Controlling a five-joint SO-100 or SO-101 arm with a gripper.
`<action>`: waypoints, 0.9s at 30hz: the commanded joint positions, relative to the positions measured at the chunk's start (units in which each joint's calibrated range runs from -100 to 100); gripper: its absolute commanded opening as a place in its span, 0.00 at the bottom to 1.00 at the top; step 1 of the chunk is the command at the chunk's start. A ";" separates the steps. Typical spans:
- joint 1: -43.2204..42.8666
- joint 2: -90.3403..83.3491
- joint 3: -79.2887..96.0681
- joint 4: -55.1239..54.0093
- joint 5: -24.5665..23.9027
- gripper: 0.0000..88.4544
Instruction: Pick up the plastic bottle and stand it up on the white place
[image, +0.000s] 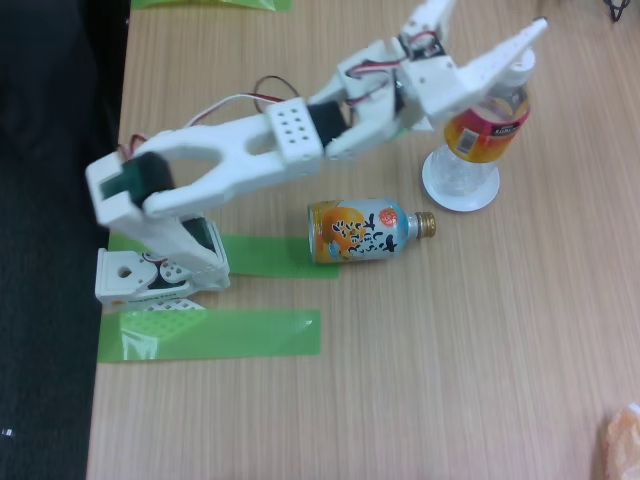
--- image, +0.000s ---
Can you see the clear plastic bottle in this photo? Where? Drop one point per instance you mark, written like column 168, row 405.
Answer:
column 485, row 135

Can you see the orange drink aluminium bottle can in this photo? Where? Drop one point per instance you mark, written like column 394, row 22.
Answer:
column 360, row 230

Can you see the small white round plate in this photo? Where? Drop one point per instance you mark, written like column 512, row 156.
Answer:
column 460, row 205

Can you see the wide green tape strip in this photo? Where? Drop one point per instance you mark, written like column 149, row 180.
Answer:
column 270, row 257

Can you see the long green tape strip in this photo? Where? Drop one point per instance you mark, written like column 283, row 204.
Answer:
column 250, row 335

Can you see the orange plastic bag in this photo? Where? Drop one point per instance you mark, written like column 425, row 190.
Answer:
column 625, row 440

